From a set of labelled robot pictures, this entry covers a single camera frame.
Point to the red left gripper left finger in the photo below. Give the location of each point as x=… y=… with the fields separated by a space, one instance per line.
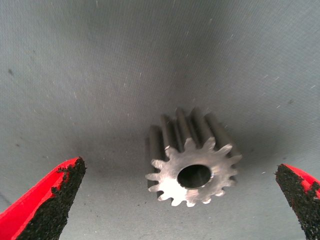
x=37 y=212

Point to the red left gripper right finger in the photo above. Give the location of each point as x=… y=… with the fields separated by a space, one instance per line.
x=302 y=200

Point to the small steel spur gear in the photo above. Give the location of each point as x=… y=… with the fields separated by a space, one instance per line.
x=167 y=180

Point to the dark grey table cloth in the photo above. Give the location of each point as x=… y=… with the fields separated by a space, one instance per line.
x=100 y=75

